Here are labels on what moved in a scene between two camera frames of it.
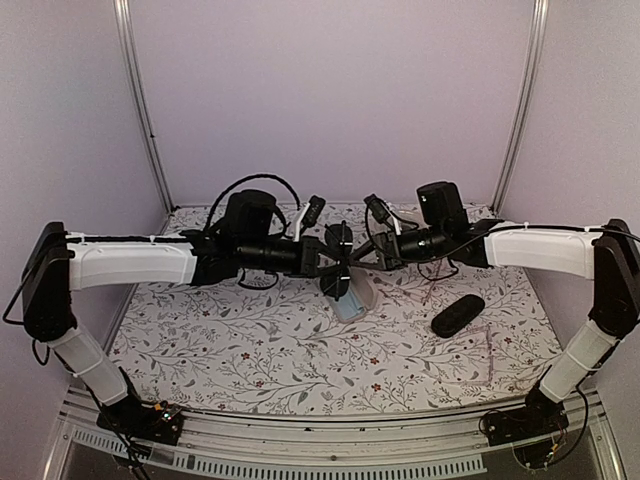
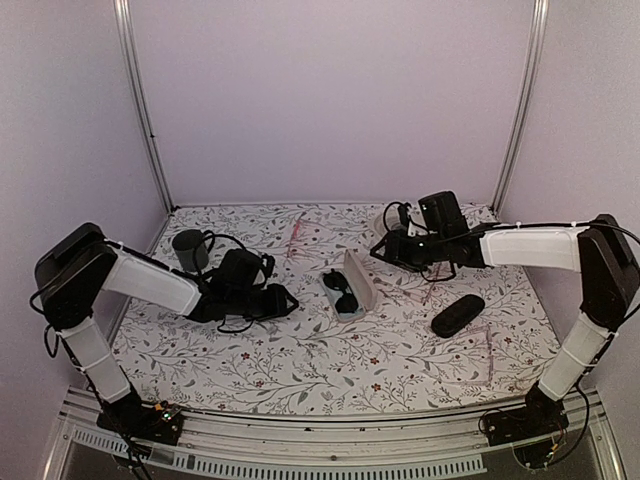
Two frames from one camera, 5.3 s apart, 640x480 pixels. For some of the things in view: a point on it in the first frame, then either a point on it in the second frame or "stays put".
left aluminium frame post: (123, 27) stays put
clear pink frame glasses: (477, 355) stays put
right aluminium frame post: (527, 105) stays put
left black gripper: (309, 258) → (277, 306)
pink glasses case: (360, 281) stays put
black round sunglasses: (339, 240) → (346, 302)
